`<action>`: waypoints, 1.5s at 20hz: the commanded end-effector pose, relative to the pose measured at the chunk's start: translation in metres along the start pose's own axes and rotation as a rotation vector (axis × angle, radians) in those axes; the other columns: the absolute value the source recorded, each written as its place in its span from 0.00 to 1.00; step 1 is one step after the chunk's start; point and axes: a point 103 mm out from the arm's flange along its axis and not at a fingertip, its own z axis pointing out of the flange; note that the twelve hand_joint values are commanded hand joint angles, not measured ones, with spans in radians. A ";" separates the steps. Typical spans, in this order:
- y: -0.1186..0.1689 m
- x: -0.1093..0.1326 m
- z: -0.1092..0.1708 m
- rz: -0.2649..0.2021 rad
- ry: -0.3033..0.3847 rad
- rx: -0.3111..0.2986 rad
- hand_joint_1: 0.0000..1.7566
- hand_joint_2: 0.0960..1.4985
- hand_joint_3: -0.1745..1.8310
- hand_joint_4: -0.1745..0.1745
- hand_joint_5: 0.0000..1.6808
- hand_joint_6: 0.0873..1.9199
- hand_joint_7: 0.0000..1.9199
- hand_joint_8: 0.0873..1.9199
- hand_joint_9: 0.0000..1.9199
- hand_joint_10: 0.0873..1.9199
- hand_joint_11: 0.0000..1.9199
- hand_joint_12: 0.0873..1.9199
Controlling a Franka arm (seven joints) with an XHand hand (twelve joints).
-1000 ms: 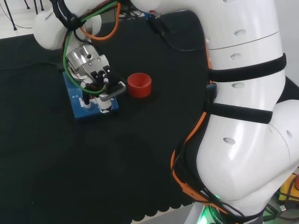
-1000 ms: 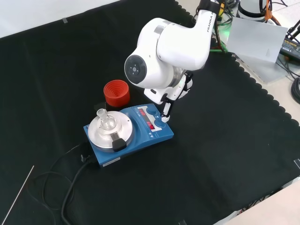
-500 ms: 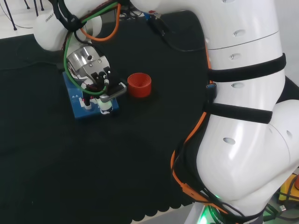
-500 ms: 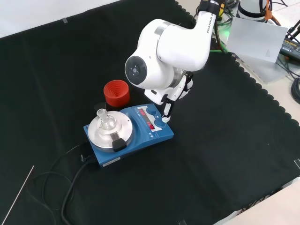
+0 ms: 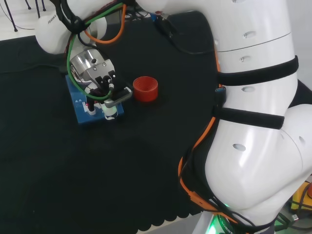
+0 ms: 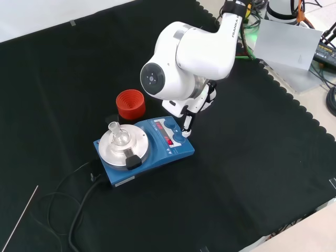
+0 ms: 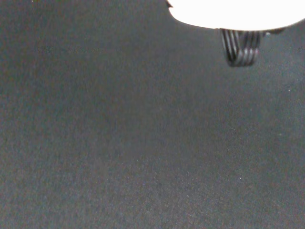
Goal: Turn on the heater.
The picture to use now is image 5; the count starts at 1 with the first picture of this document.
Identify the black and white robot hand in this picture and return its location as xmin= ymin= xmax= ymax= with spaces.
xmin=85 ymin=60 xmax=125 ymax=121

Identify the heater with blue base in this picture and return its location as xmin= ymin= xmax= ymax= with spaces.
xmin=65 ymin=74 xmax=124 ymax=125

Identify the red ribbed cup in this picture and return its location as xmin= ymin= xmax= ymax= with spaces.
xmin=133 ymin=76 xmax=159 ymax=103

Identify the black bench cloth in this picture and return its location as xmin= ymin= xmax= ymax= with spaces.
xmin=0 ymin=9 xmax=312 ymax=234

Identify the black tripod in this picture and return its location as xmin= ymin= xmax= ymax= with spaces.
xmin=4 ymin=0 xmax=18 ymax=33

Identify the yellow stop button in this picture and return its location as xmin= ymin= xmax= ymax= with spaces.
xmin=290 ymin=181 xmax=312 ymax=213

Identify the orange cable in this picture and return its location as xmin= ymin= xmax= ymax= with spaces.
xmin=84 ymin=3 xmax=127 ymax=45
xmin=177 ymin=43 xmax=238 ymax=225

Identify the green cable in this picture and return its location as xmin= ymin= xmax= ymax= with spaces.
xmin=66 ymin=2 xmax=126 ymax=100

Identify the black cable with blue plug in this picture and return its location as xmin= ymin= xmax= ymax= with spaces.
xmin=212 ymin=87 xmax=228 ymax=115
xmin=151 ymin=13 xmax=217 ymax=56

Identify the black cable with silver plug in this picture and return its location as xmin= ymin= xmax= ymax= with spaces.
xmin=275 ymin=212 xmax=301 ymax=230

